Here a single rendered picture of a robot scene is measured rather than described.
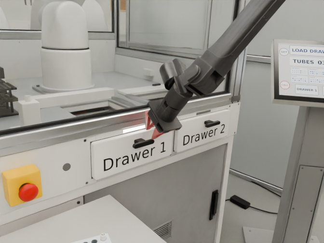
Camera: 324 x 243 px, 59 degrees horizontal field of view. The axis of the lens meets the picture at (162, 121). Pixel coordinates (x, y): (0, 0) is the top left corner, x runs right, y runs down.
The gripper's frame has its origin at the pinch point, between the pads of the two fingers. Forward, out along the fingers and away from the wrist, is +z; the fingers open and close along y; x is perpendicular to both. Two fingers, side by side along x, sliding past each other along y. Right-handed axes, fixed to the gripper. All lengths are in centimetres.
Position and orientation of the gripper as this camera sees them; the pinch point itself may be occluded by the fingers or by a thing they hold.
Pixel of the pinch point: (151, 132)
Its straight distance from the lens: 86.6
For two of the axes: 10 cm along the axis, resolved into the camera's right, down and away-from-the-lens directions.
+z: -4.4, 5.9, 6.8
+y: -4.9, -7.9, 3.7
